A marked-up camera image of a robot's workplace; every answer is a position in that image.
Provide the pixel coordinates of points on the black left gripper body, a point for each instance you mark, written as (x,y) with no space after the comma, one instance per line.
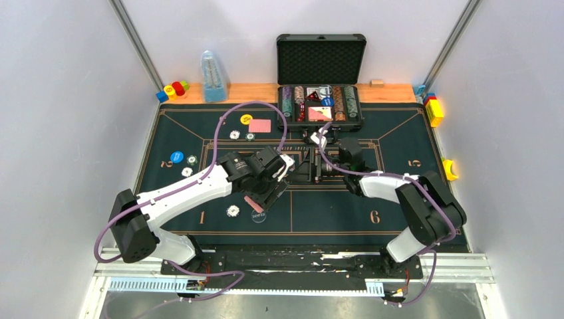
(269,191)

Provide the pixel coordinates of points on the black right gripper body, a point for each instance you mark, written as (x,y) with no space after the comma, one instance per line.
(328,170)

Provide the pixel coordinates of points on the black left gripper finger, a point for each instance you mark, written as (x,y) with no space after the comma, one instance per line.
(274,191)
(259,196)

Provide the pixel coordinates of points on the white-blue poker chip stack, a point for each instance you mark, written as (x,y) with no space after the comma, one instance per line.
(233,211)

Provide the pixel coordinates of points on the red-backed card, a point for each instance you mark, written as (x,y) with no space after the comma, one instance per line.
(259,126)

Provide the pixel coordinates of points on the yellow big blind button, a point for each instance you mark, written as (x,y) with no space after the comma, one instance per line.
(246,119)

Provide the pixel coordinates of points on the blue small blind button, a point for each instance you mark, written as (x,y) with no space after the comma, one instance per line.
(176,157)

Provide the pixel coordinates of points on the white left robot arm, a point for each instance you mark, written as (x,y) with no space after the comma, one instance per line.
(137,220)

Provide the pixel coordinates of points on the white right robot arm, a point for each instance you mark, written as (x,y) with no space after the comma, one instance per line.
(432,213)

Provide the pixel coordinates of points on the clear dealer button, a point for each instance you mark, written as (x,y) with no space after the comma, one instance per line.
(258,217)

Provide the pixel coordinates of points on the green poker table mat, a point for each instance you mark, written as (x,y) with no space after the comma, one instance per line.
(395,138)

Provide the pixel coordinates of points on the playing card deck in case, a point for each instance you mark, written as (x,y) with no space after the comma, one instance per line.
(320,114)

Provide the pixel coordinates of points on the blue button in case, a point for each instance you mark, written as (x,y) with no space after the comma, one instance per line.
(327,101)

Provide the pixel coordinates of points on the purple-green chip row in case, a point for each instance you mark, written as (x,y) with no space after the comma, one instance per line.
(287,101)

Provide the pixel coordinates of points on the pink-white chip row in case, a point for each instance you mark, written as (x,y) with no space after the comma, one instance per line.
(299,95)

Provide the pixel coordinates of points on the orange chip row in case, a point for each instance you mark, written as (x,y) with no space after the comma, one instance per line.
(338,104)

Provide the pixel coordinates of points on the black poker chip case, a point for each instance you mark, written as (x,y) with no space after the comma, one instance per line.
(318,63)

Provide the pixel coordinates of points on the small wooden block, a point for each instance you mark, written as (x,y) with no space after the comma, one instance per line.
(376,83)

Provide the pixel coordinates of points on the green toy block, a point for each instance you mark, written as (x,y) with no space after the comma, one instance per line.
(185,85)

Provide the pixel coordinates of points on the red toy cylinder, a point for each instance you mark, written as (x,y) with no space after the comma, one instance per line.
(178,88)

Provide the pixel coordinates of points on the yellow toy block right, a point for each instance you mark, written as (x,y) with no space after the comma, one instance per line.
(433,110)

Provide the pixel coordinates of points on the yellow toy cylinder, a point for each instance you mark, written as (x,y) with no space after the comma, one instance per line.
(170,92)

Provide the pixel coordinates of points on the yellow curved toy piece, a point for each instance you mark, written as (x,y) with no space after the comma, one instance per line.
(448,166)

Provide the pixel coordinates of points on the blue toy cube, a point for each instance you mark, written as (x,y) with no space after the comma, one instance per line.
(162,96)

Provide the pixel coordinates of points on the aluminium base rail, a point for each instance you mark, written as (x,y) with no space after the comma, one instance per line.
(445,268)

